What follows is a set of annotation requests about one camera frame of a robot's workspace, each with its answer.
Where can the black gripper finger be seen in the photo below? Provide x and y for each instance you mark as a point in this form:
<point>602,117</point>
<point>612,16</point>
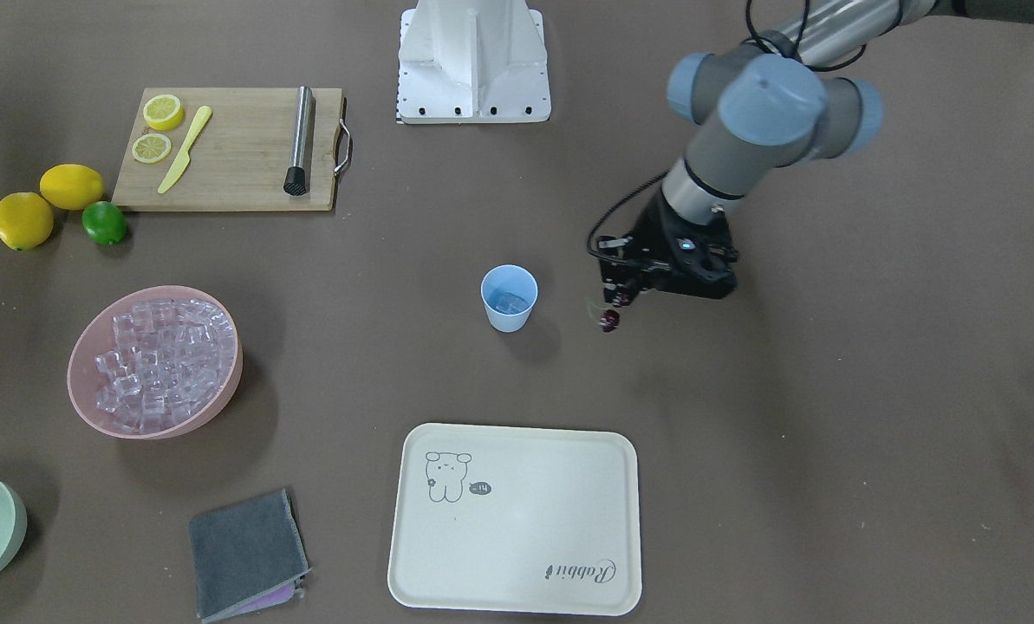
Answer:
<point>607,247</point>
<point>622,280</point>

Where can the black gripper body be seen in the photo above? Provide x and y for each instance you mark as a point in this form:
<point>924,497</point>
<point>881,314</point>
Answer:
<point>653,231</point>

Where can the dark red cherries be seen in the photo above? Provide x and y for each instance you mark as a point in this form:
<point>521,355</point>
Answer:
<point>604,315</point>

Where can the ice cube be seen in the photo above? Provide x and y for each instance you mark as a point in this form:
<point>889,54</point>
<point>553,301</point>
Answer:
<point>506,303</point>

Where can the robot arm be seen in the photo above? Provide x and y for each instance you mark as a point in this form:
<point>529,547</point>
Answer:
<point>774,101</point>

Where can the light blue plastic cup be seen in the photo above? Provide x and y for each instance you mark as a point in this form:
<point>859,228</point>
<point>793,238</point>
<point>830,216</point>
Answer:
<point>514,279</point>

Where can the pile of clear ice cubes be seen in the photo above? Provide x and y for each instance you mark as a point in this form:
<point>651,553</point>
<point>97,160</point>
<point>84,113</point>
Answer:
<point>169,359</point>

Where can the cream rabbit tray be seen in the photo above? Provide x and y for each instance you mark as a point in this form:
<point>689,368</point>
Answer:
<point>516,519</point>

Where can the steel muddler black tip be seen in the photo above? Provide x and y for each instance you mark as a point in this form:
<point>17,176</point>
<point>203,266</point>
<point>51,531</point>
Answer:
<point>296,177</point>

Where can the bamboo cutting board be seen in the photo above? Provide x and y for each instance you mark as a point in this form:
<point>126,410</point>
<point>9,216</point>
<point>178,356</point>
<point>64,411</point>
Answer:
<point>240,159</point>

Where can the yellow plastic knife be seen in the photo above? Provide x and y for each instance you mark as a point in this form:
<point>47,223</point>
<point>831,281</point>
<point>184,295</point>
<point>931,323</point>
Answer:
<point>183,157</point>

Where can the grey folded cloth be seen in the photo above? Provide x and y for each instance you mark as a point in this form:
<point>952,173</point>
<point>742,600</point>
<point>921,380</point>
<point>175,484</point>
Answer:
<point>247,556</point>

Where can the lemon half slice upper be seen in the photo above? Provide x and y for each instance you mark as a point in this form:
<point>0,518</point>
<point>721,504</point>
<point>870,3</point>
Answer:
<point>163,112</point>

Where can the lemon half slice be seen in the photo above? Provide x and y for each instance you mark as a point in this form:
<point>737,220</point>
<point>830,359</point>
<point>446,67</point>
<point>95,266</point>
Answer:
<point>163,112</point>
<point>151,148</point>

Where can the lemon half slice lower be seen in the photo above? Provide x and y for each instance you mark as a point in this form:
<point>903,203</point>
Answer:
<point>151,148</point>

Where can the green lime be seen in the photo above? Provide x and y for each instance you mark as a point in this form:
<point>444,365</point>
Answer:
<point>104,222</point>

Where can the pink bowl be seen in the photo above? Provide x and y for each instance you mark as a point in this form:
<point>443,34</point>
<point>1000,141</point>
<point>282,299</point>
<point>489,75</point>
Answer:
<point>83,380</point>

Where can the yellow lemon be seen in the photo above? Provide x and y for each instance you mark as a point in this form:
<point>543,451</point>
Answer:
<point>72,187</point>
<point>26,220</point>

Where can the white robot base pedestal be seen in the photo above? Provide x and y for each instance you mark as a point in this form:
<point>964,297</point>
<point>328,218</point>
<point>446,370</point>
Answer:
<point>472,62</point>

